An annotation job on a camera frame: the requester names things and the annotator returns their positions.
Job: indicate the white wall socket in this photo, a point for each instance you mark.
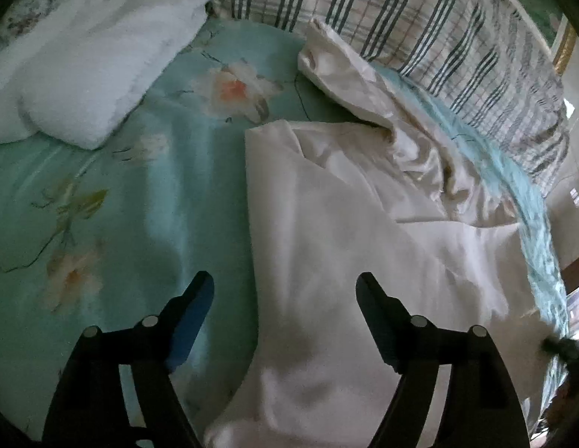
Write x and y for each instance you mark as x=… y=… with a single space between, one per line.
x=575 y=197

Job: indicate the white folded towel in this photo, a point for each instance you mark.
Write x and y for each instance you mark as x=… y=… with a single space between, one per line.
x=93 y=65

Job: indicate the plaid pillow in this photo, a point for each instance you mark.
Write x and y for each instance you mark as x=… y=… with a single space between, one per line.
x=410 y=14

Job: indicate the framed green painting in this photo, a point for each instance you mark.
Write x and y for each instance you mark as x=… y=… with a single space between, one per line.
x=546 y=9

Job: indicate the cream white garment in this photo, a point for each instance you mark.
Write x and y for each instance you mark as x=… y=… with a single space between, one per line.
x=345 y=224

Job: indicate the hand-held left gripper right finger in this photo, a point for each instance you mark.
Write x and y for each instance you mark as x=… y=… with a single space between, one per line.
x=380 y=324

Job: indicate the white red-flowered quilt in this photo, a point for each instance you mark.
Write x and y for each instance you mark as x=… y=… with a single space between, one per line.
x=35 y=0

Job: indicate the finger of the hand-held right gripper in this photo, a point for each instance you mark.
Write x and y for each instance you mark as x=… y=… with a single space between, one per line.
x=562 y=346

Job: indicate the teal floral bed sheet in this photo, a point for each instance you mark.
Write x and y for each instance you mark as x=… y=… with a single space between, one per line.
x=144 y=205

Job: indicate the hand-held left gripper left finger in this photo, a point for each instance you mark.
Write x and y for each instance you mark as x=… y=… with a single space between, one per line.
x=189 y=317

